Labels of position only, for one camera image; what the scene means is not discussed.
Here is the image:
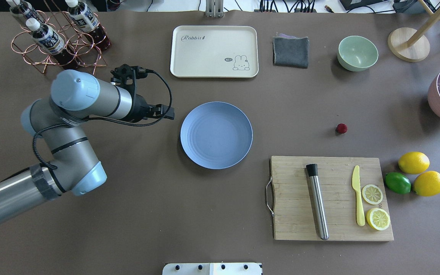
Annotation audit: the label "steel muddler black tip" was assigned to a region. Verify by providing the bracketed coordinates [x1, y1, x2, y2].
[306, 163, 330, 241]

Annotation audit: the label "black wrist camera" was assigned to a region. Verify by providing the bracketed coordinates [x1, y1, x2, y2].
[110, 64, 149, 96]

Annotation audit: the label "red strawberry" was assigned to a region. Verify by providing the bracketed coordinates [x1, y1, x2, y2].
[336, 123, 348, 134]

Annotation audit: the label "whole yellow lemon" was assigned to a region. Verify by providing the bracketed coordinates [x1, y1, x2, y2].
[413, 171, 440, 197]
[398, 152, 430, 174]

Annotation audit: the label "yellow plastic knife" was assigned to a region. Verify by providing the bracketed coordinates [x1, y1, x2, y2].
[351, 165, 366, 226]

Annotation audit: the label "dark grey folded cloth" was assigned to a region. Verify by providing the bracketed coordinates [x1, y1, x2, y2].
[272, 34, 310, 68]

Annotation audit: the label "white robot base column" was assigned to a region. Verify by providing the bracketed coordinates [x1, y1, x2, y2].
[162, 262, 263, 275]

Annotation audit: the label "blue plate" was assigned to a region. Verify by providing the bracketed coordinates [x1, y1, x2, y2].
[180, 102, 253, 170]

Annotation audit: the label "aluminium frame post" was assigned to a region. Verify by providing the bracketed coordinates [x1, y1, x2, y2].
[205, 0, 224, 18]

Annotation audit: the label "cream rabbit tray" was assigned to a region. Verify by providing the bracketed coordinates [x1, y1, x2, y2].
[170, 26, 259, 78]

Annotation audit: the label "dark drink bottle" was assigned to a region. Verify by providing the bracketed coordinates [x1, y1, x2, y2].
[6, 0, 45, 28]
[26, 18, 79, 70]
[66, 0, 111, 52]

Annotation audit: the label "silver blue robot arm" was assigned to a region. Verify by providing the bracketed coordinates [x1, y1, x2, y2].
[0, 64, 174, 223]

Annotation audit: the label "green lime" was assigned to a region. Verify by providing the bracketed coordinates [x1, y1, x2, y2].
[384, 172, 411, 194]

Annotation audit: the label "copper wire bottle rack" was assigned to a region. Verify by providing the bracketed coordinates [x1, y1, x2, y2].
[8, 0, 111, 74]

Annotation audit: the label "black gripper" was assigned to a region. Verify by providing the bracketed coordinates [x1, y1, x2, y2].
[130, 94, 175, 123]

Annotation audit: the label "wooden cutting board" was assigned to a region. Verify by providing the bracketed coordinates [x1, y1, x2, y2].
[270, 155, 393, 241]

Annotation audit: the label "green bowl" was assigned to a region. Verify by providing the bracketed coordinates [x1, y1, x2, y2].
[337, 36, 379, 72]

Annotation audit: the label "lemon half slice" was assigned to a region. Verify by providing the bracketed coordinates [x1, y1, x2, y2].
[366, 208, 391, 230]
[361, 184, 383, 205]

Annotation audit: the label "wooden cup tree stand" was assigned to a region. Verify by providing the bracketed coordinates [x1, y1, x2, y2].
[387, 0, 440, 62]

